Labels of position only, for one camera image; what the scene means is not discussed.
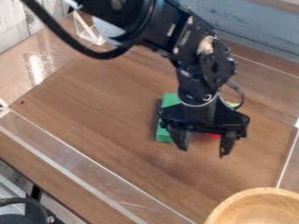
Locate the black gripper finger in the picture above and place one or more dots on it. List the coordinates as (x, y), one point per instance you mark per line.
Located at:
(228, 143)
(181, 137)

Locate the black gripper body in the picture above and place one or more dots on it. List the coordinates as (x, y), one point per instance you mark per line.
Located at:
(214, 118)

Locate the red plush strawberry toy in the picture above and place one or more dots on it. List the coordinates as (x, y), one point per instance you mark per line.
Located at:
(233, 105)

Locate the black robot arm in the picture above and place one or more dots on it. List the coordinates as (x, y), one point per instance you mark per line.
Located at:
(174, 31)

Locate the green rectangular block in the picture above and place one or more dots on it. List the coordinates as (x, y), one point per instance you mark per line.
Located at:
(162, 135)

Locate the wooden bowl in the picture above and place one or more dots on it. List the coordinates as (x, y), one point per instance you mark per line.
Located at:
(264, 205)

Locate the clear acrylic enclosure wall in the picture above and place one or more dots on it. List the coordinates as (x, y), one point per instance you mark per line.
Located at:
(78, 133)

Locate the clear acrylic corner bracket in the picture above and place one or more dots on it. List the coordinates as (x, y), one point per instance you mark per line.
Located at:
(86, 28)

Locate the black clamp with cable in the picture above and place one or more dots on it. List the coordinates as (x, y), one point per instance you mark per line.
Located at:
(35, 213)

